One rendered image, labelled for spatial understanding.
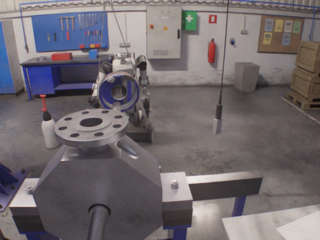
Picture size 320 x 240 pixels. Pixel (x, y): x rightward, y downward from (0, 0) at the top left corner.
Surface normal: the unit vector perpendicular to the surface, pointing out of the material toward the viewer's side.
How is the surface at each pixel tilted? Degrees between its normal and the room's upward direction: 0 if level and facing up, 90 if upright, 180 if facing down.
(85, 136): 0
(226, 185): 90
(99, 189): 90
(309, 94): 90
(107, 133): 0
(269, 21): 90
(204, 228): 0
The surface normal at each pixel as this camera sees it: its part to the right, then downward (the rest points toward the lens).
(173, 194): 0.00, -0.91
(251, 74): 0.17, 0.46
